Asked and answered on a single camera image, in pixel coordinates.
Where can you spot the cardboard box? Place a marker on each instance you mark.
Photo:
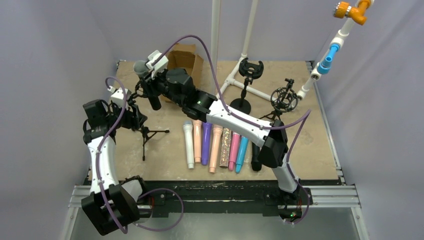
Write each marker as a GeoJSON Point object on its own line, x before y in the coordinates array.
{"type": "Point", "coordinates": [184, 56]}

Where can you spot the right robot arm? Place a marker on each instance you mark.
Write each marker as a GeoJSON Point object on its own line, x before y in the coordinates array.
{"type": "Point", "coordinates": [178, 86]}

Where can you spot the PVC pipe with coloured fittings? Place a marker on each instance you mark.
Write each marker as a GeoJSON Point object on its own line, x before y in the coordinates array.
{"type": "Point", "coordinates": [354, 14]}

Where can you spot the white PVC pipe frame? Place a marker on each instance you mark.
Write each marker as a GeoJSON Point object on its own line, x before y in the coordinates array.
{"type": "Point", "coordinates": [231, 82]}

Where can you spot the black sparkly microphone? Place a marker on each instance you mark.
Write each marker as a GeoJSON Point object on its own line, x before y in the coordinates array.
{"type": "Point", "coordinates": [138, 67]}

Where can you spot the aluminium rail frame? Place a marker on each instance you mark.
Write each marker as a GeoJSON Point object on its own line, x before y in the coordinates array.
{"type": "Point", "coordinates": [162, 163]}

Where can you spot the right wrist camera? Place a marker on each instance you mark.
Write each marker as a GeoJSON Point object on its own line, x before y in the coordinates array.
{"type": "Point", "coordinates": [157, 63]}

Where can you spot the beige microphone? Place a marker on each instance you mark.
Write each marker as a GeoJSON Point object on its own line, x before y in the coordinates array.
{"type": "Point", "coordinates": [197, 140]}
{"type": "Point", "coordinates": [217, 131]}

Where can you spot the tripod shock mount stand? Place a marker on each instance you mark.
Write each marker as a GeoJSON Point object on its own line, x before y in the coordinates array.
{"type": "Point", "coordinates": [283, 100]}
{"type": "Point", "coordinates": [147, 134]}

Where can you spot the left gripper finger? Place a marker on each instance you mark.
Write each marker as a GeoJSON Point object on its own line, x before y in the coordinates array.
{"type": "Point", "coordinates": [138, 118]}
{"type": "Point", "coordinates": [128, 122]}

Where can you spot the purple microphone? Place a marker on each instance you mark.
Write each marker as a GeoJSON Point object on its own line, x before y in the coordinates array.
{"type": "Point", "coordinates": [205, 146]}

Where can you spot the glitter sequin microphone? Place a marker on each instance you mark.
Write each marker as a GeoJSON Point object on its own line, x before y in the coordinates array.
{"type": "Point", "coordinates": [225, 148]}

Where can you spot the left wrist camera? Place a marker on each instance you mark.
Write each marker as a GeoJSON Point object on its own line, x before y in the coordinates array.
{"type": "Point", "coordinates": [119, 96]}

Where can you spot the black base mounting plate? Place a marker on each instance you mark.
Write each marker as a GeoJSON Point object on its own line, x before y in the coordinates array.
{"type": "Point", "coordinates": [262, 197]}

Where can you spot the pink microphone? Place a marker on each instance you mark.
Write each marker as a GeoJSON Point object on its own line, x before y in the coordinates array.
{"type": "Point", "coordinates": [234, 148]}

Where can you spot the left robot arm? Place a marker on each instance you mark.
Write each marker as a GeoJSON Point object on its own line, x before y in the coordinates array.
{"type": "Point", "coordinates": [110, 204]}

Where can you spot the white microphone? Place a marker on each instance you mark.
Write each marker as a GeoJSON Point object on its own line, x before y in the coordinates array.
{"type": "Point", "coordinates": [188, 136]}

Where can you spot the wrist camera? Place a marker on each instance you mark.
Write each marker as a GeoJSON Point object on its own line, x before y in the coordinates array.
{"type": "Point", "coordinates": [157, 63]}
{"type": "Point", "coordinates": [119, 96]}

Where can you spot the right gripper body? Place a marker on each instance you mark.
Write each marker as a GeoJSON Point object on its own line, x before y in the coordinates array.
{"type": "Point", "coordinates": [149, 86]}

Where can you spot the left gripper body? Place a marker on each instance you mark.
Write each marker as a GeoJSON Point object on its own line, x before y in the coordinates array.
{"type": "Point", "coordinates": [133, 114]}

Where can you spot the blue microphone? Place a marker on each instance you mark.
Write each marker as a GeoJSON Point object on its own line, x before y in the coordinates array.
{"type": "Point", "coordinates": [241, 154]}

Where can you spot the round base mic stand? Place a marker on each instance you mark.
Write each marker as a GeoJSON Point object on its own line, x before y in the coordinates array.
{"type": "Point", "coordinates": [250, 71]}

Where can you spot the black microphone orange cap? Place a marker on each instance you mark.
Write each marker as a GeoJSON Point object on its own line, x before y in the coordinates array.
{"type": "Point", "coordinates": [255, 163]}

